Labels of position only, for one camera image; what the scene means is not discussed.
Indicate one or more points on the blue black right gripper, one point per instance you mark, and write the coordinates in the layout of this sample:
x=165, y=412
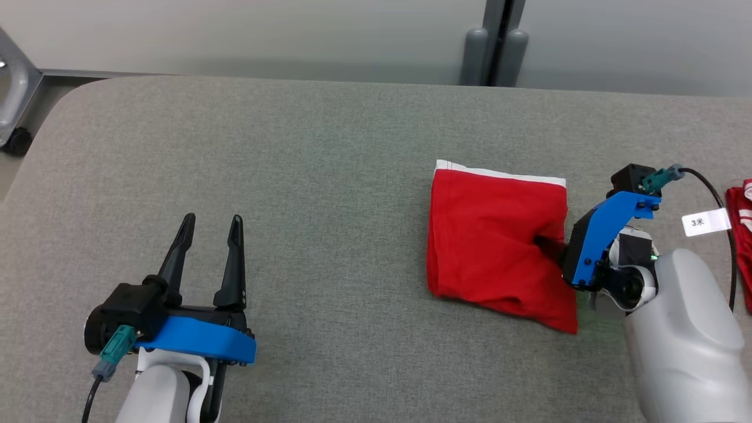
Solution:
x=599, y=235

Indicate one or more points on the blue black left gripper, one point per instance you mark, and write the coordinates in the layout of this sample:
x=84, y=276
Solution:
x=200, y=341

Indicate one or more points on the red shorts with white stripe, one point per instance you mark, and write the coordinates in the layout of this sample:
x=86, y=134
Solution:
x=487, y=235

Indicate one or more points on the red white T-shirt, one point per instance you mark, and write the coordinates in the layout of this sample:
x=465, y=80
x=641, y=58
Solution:
x=743, y=247

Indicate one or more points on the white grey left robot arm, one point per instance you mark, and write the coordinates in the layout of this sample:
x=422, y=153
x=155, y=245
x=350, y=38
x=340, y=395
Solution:
x=155, y=393

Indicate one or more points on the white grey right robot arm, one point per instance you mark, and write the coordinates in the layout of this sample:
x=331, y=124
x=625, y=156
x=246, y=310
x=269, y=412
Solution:
x=687, y=341

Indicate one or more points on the grey cylinder bumper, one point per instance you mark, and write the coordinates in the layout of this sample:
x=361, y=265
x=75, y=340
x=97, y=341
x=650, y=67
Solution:
x=474, y=59
x=514, y=59

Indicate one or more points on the black caster wheel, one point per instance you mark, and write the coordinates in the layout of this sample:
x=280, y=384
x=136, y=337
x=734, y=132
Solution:
x=17, y=142

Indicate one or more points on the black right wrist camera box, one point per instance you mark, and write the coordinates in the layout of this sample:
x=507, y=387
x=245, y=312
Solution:
x=628, y=179

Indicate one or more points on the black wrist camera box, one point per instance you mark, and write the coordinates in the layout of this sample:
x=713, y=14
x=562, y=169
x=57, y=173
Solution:
x=132, y=305
x=628, y=179

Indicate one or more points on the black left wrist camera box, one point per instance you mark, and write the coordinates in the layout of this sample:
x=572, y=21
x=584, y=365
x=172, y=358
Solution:
x=132, y=305

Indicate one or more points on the grey partition post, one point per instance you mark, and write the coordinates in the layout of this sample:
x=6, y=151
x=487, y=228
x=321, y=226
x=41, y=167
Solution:
x=503, y=23

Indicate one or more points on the grey metal cart frame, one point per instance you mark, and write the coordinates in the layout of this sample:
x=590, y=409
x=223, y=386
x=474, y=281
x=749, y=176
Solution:
x=14, y=88

